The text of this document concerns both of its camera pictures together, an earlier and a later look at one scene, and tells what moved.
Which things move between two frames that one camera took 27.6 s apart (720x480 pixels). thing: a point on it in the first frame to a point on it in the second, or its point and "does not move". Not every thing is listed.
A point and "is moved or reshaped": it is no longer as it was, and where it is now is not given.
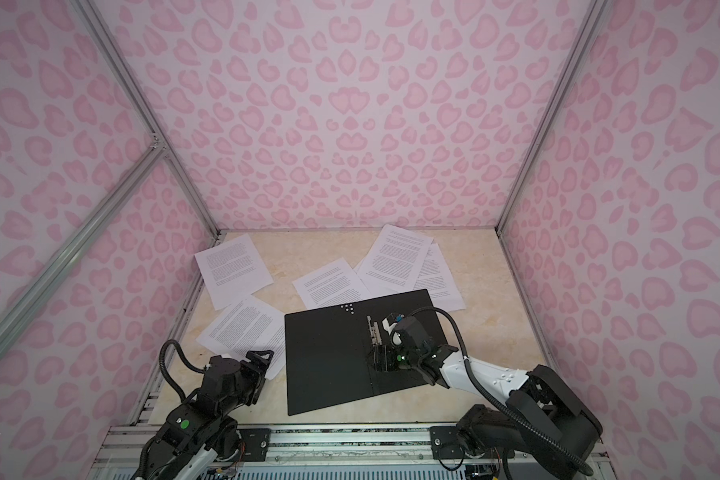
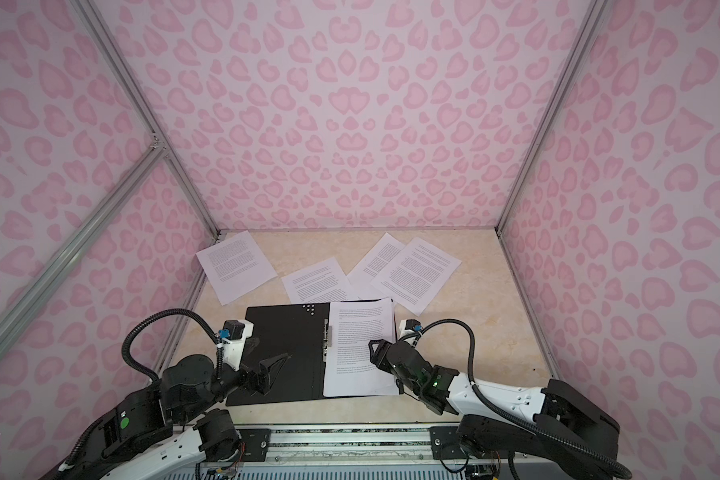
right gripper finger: (382, 350) does not move
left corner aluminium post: (133, 95) does not move
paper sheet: (232, 270) does not move
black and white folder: (326, 351) is moved or reshaped
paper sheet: (395, 261) to (417, 276)
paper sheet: (250, 326) to (351, 372)
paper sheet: (436, 279) to (349, 370)
